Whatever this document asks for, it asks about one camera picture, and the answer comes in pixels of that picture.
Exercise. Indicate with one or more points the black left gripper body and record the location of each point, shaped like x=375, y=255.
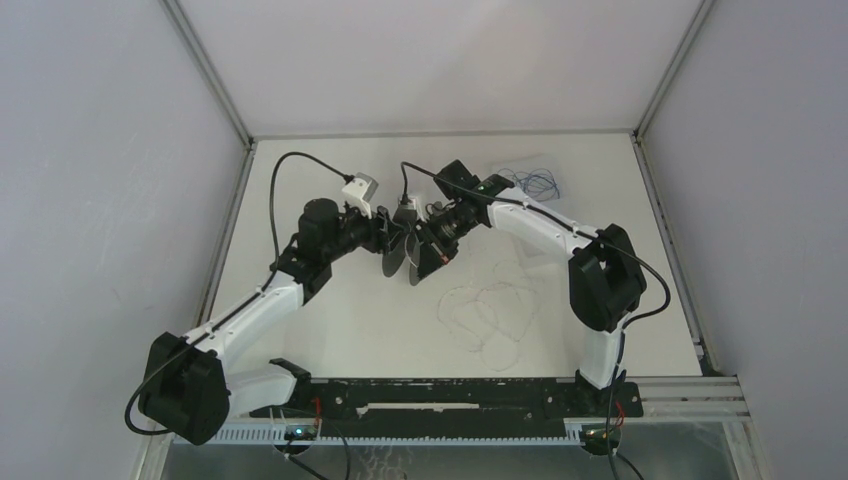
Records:
x=358, y=231

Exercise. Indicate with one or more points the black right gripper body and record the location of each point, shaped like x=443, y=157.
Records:
x=442, y=235

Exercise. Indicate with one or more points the dark grey perforated spool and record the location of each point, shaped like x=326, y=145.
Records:
x=401, y=250

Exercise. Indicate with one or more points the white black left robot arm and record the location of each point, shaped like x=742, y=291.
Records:
x=189, y=388

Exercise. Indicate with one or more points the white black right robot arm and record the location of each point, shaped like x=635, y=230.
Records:
x=605, y=278

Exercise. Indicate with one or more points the clear plastic two-compartment tray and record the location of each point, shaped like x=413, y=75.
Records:
x=538, y=176

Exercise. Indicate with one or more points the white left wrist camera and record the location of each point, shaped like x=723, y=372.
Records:
x=359, y=193

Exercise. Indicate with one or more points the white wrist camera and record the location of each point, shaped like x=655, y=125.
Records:
x=359, y=193
x=407, y=211

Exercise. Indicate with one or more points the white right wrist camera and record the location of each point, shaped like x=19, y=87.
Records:
x=407, y=211

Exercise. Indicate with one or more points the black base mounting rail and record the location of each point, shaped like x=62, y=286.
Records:
x=455, y=405

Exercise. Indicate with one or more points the white slotted cable duct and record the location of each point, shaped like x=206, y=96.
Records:
x=301, y=434

